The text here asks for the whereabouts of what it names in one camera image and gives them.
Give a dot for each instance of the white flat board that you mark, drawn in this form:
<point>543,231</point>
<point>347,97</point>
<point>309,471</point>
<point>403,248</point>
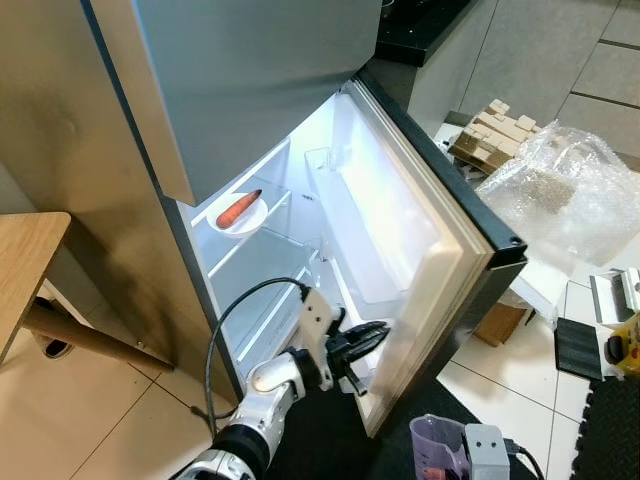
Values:
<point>540,290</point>

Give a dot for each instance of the orange carrot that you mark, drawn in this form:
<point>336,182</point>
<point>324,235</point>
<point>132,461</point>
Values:
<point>238,208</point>

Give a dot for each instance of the brown wooden table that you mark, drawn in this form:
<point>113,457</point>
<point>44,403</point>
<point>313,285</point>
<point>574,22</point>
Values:
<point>25,260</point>

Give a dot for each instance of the clear bubble wrap bag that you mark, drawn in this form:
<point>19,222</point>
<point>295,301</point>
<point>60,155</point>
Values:
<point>570,190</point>

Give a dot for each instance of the steel fridge cabinet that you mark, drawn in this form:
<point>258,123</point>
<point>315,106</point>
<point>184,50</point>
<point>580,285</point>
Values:
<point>100,150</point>

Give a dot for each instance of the black foam puzzle mat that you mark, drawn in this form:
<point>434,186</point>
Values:
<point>610,430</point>

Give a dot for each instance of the small black ribbed panel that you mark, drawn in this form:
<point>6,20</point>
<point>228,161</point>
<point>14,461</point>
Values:
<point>578,350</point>

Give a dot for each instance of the grey slotted device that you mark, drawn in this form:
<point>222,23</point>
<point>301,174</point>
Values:
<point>615,295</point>

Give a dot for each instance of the clear fridge door bin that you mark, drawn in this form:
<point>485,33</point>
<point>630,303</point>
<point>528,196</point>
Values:
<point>370,230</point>

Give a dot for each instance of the black countertop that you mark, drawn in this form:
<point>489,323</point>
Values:
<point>415,30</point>

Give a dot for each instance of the white ceramic bowl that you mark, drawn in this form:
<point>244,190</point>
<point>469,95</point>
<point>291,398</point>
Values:
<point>245,222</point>

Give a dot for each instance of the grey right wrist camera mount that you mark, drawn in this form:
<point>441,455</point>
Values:
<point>487,452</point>

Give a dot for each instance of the steel freezer door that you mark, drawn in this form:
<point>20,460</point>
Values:
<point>250,70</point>

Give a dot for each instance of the clear purple measuring cup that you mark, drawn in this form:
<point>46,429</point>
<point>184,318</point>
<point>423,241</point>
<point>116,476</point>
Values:
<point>435,445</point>

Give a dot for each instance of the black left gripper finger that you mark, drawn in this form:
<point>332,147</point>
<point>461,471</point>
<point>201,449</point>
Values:
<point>372,349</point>
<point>370,331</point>

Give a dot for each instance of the steel fridge door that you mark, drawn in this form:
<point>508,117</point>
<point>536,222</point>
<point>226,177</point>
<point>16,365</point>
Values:
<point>440,230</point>

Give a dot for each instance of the brown cardboard box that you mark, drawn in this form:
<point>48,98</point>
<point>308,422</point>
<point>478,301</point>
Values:
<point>503,325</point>

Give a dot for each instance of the black floor mat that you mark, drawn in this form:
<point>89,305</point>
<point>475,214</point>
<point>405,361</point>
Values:
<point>330,440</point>

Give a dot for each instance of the glass fridge shelf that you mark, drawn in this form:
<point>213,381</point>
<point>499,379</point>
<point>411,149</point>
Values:
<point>280,215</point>
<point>265,270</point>

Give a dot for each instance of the grey kitchen cabinet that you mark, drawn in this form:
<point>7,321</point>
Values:
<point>540,60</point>

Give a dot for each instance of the yellow blue device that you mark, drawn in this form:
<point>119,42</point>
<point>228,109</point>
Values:
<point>625,350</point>

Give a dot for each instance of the wooden block rack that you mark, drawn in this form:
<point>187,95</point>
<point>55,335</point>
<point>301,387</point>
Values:
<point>490,140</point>

